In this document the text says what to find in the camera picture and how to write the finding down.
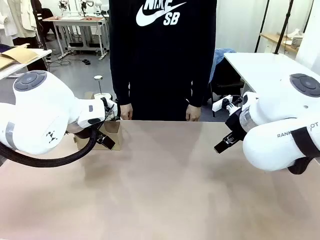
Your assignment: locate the person's right hand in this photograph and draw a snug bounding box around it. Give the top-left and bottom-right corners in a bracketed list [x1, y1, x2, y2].
[119, 103, 134, 121]

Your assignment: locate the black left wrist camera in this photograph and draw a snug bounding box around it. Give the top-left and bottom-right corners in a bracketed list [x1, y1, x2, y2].
[100, 96, 118, 121]

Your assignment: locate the black tripod pole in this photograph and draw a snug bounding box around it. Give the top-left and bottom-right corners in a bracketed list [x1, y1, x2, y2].
[274, 0, 295, 55]
[254, 0, 270, 54]

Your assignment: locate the person in white coat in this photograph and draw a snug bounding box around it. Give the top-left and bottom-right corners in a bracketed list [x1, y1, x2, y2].
[0, 0, 49, 73]

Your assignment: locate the person's left hand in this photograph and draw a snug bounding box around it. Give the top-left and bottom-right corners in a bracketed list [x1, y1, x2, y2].
[185, 104, 202, 123]

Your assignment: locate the person's right forearm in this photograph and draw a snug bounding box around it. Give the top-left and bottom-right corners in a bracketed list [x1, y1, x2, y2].
[110, 49, 133, 106]

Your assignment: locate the round-top pole stand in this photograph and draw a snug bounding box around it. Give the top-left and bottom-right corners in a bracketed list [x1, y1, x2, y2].
[93, 74, 113, 101]

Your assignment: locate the wooden wall shelf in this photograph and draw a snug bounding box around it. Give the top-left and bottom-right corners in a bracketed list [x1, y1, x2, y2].
[259, 32, 301, 54]

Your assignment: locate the brown cardboard sheet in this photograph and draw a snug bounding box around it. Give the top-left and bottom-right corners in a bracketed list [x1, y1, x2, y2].
[1, 43, 38, 65]
[0, 55, 16, 71]

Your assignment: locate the blue cloth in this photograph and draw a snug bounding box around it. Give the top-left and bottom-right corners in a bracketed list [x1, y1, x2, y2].
[209, 48, 237, 82]

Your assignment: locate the white side table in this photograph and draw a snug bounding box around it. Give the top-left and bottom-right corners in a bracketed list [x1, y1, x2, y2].
[223, 51, 320, 101]

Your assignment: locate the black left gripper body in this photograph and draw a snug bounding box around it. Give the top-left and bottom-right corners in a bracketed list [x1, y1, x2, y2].
[73, 126, 101, 141]

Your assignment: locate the white table with cardboard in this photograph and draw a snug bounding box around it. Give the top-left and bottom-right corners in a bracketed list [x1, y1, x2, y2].
[0, 48, 53, 80]

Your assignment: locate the person's left forearm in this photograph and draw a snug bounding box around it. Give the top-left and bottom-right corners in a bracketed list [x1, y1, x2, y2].
[190, 49, 215, 109]

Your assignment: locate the person in black Nike hoodie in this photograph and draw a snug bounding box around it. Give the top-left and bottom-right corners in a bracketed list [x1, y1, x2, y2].
[108, 0, 217, 123]

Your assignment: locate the white power strip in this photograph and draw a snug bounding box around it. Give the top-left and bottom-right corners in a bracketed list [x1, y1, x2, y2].
[211, 98, 227, 113]

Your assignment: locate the brown cardboard cup carrier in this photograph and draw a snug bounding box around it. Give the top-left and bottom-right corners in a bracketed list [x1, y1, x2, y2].
[73, 91, 124, 151]

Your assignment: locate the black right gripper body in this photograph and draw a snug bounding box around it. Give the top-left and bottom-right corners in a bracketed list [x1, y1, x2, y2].
[224, 109, 245, 138]

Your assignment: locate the stack of white bowls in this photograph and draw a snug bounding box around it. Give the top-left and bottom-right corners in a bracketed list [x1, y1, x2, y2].
[287, 28, 305, 49]

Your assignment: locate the black chair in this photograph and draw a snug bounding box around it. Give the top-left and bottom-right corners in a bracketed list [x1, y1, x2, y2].
[211, 58, 245, 102]

